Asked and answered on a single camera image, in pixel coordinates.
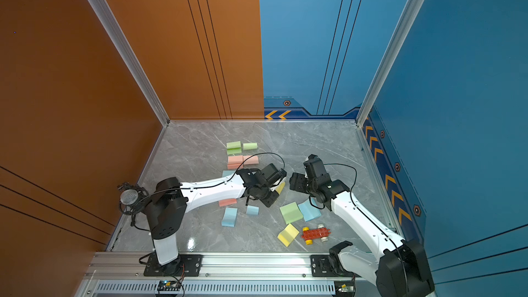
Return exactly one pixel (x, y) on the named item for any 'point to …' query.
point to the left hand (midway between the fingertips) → (274, 194)
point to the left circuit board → (165, 285)
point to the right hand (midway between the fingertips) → (297, 181)
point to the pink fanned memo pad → (234, 161)
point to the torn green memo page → (249, 146)
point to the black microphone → (132, 199)
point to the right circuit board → (344, 288)
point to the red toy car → (321, 232)
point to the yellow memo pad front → (288, 234)
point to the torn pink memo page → (252, 159)
